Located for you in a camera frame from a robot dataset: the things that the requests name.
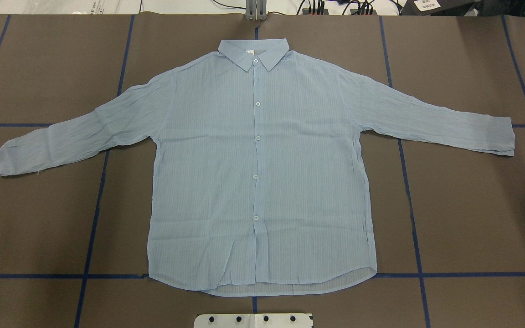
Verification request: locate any light blue button-up shirt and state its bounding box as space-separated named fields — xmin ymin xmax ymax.
xmin=0 ymin=39 xmax=515 ymax=297

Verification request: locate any black power strip left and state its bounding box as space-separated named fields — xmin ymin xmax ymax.
xmin=297 ymin=0 xmax=329 ymax=15

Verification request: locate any black power strip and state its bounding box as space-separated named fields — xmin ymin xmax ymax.
xmin=339 ymin=0 xmax=377 ymax=16
xmin=297 ymin=0 xmax=329 ymax=15

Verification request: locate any black power strip right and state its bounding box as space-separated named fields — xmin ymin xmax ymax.
xmin=339 ymin=0 xmax=377 ymax=16

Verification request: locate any black labelled box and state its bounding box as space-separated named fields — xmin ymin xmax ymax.
xmin=399 ymin=0 xmax=482 ymax=16

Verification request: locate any aluminium frame post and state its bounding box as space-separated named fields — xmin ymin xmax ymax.
xmin=245 ymin=0 xmax=268 ymax=21

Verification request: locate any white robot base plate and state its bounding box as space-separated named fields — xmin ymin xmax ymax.
xmin=193 ymin=313 xmax=314 ymax=328

